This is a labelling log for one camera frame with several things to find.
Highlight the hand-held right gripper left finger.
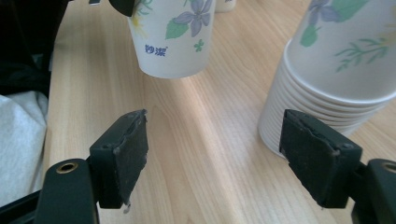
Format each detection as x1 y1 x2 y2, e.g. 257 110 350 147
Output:
89 108 149 210

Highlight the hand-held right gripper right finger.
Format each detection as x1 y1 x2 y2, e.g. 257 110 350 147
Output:
278 108 364 209

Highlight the white floral paper cup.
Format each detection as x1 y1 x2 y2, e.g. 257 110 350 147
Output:
214 0 237 14
126 0 218 79

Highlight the stack of floral paper cups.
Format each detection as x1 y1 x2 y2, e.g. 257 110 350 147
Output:
257 0 396 161

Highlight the light grey garment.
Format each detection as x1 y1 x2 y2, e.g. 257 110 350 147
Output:
0 90 50 208

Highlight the dark cloth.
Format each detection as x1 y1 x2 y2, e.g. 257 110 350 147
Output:
0 60 52 98

